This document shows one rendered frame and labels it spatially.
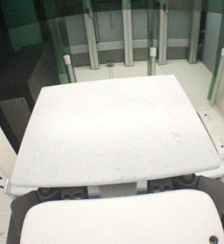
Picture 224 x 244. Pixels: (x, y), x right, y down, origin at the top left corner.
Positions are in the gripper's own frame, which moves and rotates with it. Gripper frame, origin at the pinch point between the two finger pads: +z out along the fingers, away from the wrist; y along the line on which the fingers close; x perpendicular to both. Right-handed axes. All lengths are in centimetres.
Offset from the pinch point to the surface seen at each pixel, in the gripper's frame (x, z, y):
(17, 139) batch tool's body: -24.9, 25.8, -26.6
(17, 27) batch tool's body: -1, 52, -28
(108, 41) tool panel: -25, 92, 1
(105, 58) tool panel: -35, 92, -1
